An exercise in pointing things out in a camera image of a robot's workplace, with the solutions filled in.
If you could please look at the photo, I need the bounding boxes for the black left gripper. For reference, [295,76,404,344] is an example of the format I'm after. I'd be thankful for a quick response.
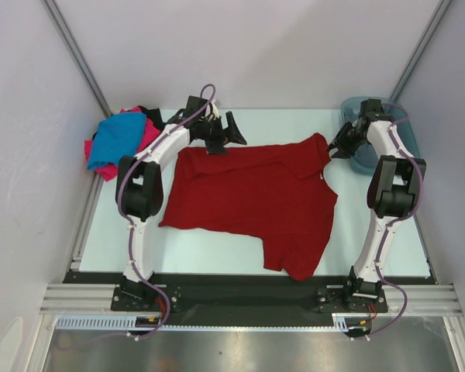
[198,112,246,155]

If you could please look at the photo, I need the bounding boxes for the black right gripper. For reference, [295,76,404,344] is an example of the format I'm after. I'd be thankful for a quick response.
[325,121,368,160]

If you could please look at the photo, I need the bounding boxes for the red t shirt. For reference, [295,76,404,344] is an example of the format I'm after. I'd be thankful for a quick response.
[159,133,338,281]

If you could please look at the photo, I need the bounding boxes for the blue t shirt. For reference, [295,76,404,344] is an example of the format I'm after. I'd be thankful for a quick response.
[87,112,146,170]

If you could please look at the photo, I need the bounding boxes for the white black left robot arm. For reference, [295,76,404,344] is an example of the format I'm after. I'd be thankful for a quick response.
[111,95,247,312]

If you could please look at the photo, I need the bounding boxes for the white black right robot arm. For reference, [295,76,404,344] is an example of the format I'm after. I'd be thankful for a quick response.
[328,98,426,312]

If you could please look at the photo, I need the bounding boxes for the grey t shirt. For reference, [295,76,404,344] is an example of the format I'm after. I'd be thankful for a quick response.
[355,143,378,169]

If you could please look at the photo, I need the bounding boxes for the teal plastic basket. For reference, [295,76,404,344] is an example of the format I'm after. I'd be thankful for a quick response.
[340,96,420,176]

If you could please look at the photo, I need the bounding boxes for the black folded t shirt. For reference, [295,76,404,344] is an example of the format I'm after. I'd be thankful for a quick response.
[91,105,166,143]

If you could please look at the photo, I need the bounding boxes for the pink folded t shirt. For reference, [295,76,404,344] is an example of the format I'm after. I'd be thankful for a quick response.
[84,106,160,181]

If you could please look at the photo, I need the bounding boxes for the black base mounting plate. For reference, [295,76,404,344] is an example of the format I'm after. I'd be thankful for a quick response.
[61,272,439,327]

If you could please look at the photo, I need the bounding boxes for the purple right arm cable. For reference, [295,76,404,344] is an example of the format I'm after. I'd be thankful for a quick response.
[350,103,425,342]

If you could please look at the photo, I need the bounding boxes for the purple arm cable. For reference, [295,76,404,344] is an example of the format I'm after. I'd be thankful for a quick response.
[56,84,219,350]
[350,103,425,342]

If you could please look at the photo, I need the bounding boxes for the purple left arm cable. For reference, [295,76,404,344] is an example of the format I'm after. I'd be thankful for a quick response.
[56,84,219,350]

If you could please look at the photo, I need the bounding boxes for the right aluminium corner post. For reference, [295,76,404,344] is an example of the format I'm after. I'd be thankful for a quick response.
[390,0,456,103]

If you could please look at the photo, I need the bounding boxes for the aluminium corner post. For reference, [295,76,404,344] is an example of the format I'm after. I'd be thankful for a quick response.
[390,0,456,103]
[40,0,112,117]

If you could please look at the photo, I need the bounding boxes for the aluminium front frame rail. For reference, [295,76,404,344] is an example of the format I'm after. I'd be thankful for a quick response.
[40,284,463,317]

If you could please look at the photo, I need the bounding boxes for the grey slotted cable duct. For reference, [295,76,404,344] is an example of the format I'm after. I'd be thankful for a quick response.
[56,315,370,332]

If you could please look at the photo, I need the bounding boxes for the left aluminium corner post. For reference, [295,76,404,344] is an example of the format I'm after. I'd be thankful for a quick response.
[40,0,112,117]

